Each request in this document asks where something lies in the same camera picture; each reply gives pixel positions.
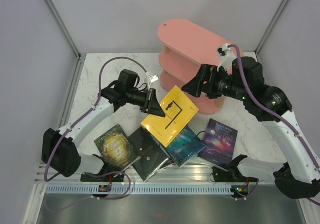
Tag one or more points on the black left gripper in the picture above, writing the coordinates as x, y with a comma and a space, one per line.
153, 106

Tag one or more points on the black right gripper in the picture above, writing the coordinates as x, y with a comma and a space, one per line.
194, 86

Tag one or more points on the yellow book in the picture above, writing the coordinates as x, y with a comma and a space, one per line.
178, 109

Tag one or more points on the black Moon and Sixpence book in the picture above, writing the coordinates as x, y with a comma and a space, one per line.
152, 157

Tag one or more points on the teal underwater cover book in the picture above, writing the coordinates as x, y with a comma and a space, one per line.
184, 147

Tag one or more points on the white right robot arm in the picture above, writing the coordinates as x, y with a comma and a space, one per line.
296, 178

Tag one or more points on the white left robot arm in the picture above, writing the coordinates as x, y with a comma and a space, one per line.
59, 149

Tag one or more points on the pink three-tier shelf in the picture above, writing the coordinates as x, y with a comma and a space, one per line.
187, 46

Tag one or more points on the green gold fantasy book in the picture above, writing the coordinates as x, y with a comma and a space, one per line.
115, 148

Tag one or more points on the purple Robinson Crusoe book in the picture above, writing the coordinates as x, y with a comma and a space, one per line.
219, 140

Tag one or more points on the white slotted cable duct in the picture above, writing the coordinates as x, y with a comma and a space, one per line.
119, 188

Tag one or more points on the left aluminium frame post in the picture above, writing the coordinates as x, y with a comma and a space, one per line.
57, 18

